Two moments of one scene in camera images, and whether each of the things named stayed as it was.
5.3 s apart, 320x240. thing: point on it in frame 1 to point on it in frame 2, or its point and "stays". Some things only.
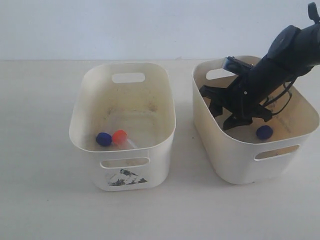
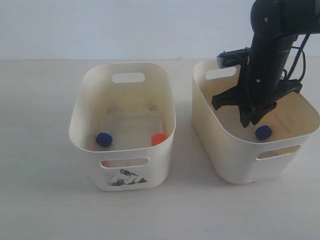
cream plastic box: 123,117 stays
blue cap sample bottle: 103,139 stays
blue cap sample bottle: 264,132 stays
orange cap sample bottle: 120,138 to 157,138
